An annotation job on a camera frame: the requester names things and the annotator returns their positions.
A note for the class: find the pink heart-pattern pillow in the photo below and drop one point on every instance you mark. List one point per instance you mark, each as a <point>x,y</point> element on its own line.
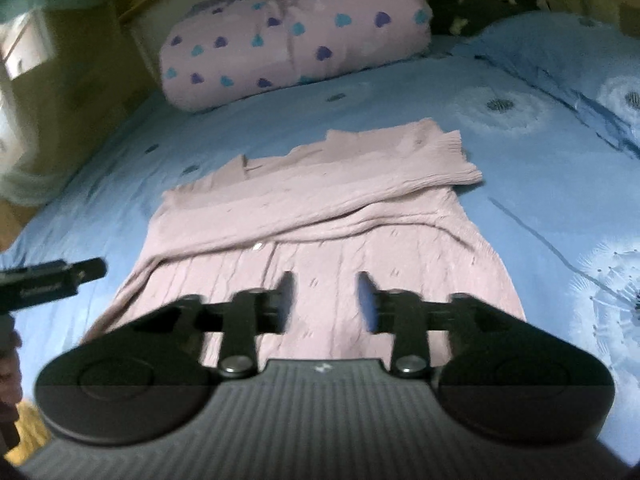
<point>300,35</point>

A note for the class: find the yellow fluffy blanket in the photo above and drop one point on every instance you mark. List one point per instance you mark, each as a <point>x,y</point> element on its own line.
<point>30,435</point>

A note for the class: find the blue dandelion print pillow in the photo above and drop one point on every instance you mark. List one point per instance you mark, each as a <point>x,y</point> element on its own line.
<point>560,60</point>

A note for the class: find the dark cloth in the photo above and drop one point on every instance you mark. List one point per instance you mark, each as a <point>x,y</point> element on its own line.
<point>480,10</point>

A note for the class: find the white curtain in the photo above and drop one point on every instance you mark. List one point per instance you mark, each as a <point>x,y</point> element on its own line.
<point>25,185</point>

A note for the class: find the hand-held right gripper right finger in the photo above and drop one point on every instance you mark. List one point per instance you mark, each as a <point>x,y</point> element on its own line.
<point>367,305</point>

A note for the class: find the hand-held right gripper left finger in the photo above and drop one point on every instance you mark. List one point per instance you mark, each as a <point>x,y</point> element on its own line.
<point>287,302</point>

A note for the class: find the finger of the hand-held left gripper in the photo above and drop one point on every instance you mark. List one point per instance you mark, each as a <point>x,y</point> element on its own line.
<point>92,269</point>

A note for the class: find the pink knitted cardigan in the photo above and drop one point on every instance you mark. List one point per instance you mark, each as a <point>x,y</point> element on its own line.
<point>310,210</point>

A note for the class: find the blue dandelion print bedsheet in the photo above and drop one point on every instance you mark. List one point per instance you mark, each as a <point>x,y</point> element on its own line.
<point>525,210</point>

